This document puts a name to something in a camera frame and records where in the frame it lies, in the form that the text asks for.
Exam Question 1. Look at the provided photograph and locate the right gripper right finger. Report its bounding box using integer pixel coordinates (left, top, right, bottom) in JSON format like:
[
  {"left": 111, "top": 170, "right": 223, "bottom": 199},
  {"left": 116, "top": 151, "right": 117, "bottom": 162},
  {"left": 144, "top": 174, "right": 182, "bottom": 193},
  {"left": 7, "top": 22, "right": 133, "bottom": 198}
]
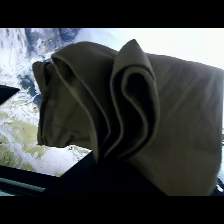
[{"left": 103, "top": 157, "right": 168, "bottom": 197}]

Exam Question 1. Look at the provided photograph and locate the brown T-shirt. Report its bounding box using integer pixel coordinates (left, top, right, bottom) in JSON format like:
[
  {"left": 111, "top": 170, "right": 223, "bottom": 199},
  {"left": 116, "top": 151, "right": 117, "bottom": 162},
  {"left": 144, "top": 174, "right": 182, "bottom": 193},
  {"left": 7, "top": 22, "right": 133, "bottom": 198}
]
[{"left": 31, "top": 38, "right": 224, "bottom": 197}]

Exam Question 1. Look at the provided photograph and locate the silver frame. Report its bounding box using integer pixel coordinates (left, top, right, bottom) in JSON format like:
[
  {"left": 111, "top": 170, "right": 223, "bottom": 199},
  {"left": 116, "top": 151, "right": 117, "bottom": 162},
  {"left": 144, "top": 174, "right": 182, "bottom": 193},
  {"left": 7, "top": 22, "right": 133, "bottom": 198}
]
[{"left": 0, "top": 176, "right": 47, "bottom": 197}]

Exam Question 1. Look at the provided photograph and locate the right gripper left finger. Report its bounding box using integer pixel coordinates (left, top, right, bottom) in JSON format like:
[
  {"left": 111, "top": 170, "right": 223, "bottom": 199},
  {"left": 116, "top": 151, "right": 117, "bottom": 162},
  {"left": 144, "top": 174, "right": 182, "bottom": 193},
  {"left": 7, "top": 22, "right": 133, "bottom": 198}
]
[{"left": 59, "top": 151, "right": 105, "bottom": 197}]

